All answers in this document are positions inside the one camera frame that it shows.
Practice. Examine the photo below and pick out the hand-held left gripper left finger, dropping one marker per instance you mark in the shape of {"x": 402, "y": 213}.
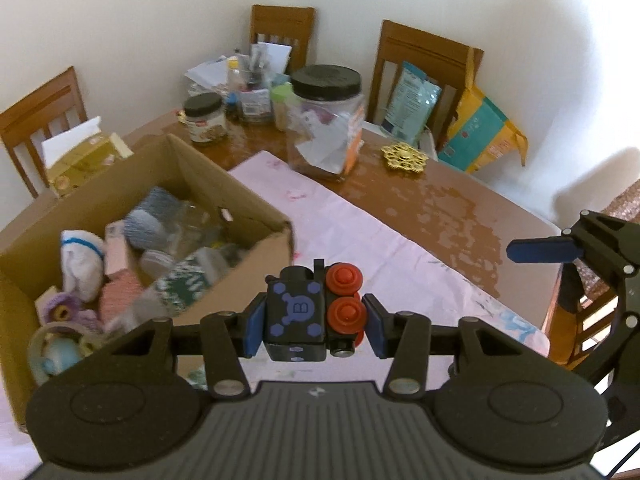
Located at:
{"x": 255, "y": 327}

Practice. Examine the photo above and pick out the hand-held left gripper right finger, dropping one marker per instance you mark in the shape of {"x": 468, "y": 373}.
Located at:
{"x": 375, "y": 327}

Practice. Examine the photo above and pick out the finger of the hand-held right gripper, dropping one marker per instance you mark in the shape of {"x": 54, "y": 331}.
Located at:
{"x": 542, "y": 250}

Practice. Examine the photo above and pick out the black cube toy red wheels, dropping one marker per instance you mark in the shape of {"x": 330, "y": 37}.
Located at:
{"x": 295, "y": 315}

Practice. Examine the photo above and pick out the white packet green label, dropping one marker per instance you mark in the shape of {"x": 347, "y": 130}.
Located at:
{"x": 175, "y": 285}

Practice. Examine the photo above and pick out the glass jar metal lid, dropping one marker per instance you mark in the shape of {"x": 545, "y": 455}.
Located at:
{"x": 192, "y": 225}

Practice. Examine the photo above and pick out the brown cardboard box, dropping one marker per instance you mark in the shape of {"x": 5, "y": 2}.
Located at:
{"x": 240, "y": 200}

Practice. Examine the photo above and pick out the pink knit hat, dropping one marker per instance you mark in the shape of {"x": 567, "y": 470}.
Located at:
{"x": 122, "y": 300}

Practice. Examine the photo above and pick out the blue knit hat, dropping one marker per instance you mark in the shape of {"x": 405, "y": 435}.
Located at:
{"x": 147, "y": 220}

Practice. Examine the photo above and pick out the pink carton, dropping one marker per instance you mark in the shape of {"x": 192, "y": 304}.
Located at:
{"x": 117, "y": 250}

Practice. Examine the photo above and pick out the purple knit piece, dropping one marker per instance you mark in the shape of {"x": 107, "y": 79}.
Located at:
{"x": 82, "y": 317}

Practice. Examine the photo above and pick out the white cloth blue trim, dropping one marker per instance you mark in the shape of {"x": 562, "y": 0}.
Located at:
{"x": 80, "y": 265}

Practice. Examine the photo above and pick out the blue white plush toy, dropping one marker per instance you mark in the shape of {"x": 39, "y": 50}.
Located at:
{"x": 60, "y": 357}

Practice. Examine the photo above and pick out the clear tape roll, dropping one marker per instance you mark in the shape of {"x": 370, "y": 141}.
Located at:
{"x": 37, "y": 340}

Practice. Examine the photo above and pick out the wooden desktop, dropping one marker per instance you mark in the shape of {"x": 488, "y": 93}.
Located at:
{"x": 450, "y": 210}

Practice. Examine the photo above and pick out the pink floral tablecloth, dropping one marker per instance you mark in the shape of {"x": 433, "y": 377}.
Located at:
{"x": 350, "y": 220}

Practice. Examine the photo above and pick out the yellow teal bag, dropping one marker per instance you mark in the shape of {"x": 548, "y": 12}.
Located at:
{"x": 482, "y": 130}

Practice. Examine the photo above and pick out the gold metal trivet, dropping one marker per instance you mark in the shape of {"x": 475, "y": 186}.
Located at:
{"x": 404, "y": 158}

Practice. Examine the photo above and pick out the teal packet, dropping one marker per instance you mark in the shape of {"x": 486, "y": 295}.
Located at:
{"x": 410, "y": 102}

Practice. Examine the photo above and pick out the large clear jar black lid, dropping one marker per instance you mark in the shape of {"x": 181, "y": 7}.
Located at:
{"x": 325, "y": 125}

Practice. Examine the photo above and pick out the small jar black lid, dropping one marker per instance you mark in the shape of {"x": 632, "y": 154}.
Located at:
{"x": 205, "y": 120}

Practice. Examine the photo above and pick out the green lid container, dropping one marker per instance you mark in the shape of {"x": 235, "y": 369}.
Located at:
{"x": 281, "y": 107}

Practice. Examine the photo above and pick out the clear pen holder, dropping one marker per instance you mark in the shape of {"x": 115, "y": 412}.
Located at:
{"x": 255, "y": 100}

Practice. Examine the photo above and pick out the wooden slatted chair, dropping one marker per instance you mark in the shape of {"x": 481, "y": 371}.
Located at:
{"x": 282, "y": 25}
{"x": 40, "y": 105}
{"x": 425, "y": 45}

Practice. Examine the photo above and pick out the yellow tissue box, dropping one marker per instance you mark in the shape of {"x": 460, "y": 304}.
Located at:
{"x": 85, "y": 160}

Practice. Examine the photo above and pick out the yellow lid bottle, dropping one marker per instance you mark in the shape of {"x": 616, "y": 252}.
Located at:
{"x": 233, "y": 77}

